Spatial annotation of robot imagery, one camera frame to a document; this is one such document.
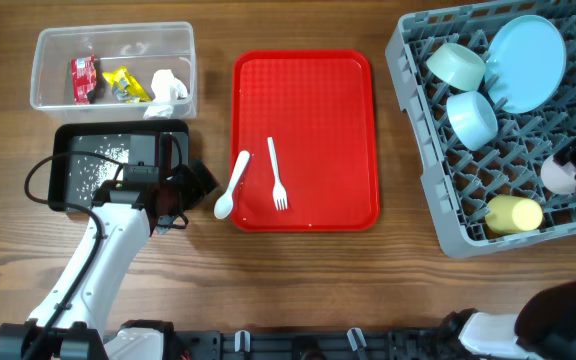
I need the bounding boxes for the white plastic cup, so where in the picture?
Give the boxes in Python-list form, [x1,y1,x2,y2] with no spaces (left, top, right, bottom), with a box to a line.
[540,155,576,195]

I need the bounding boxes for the white plastic spoon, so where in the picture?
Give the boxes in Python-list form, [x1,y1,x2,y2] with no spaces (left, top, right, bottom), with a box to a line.
[214,150,251,220]

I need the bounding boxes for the white plastic fork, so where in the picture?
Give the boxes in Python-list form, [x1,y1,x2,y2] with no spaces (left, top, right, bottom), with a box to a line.
[267,137,288,211]

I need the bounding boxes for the white tissue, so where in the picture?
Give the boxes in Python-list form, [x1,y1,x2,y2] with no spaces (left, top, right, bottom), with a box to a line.
[143,69,189,120]

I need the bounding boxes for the yellow plastic cup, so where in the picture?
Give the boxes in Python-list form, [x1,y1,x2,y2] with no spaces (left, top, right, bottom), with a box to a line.
[485,195,544,235]

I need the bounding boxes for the yellow snack wrapper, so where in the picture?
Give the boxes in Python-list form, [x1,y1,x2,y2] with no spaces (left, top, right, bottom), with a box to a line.
[102,66,152,103]

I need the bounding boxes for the light blue plate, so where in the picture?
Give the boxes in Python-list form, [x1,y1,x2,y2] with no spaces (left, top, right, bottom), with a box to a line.
[484,15,567,114]

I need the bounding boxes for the light blue bowl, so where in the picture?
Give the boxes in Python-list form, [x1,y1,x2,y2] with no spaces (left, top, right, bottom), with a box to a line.
[446,91,498,151]

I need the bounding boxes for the green bowl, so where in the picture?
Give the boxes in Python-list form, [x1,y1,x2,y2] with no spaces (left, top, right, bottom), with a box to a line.
[426,43,486,91]

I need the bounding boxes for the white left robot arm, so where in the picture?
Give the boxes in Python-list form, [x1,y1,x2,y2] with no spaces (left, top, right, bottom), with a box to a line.
[0,160,217,359]

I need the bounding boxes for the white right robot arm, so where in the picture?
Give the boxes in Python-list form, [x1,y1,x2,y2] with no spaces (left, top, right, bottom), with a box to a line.
[436,137,576,359]

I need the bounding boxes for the grey dishwasher rack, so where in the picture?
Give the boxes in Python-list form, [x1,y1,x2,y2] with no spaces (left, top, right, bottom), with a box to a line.
[385,1,576,258]

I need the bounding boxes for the clear plastic waste bin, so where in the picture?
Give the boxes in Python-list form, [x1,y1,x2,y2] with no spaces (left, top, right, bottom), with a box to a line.
[30,22,198,123]

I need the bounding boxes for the black rectangular tray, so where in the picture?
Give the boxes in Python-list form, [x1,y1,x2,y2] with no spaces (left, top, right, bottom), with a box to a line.
[48,120,189,207]

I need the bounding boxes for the red serving tray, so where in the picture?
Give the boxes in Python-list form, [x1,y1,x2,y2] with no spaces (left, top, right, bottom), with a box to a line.
[230,49,380,232]

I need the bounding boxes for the red snack wrapper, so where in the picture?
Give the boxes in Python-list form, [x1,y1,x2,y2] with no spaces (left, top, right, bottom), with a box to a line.
[70,55,97,105]

